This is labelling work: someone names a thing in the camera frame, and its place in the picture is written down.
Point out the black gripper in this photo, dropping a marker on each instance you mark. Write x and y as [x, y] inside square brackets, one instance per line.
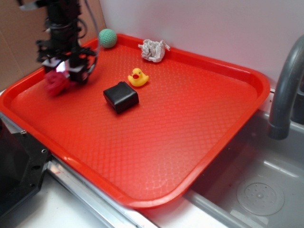
[53, 55]

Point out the red paper ball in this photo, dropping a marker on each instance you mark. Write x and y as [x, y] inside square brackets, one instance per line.
[56, 82]

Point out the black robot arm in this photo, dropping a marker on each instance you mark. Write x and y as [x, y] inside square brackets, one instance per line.
[62, 22]

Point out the green textured ball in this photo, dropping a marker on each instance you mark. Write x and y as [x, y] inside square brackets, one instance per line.
[107, 38]

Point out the brown cardboard panel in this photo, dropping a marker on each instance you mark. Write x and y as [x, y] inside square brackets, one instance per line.
[19, 31]

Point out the black square wallet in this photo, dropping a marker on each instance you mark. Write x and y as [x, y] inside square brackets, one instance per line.
[121, 97]

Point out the yellow rubber duck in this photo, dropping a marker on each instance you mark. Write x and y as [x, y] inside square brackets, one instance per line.
[138, 78]

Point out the crumpled white paper ball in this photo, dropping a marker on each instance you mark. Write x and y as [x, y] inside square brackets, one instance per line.
[153, 51]

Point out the grey sink basin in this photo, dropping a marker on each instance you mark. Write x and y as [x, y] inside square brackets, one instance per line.
[255, 181]

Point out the grey sink faucet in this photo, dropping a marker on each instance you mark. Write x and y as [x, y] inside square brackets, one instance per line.
[288, 101]

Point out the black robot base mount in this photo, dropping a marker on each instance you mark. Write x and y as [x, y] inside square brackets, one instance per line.
[23, 161]

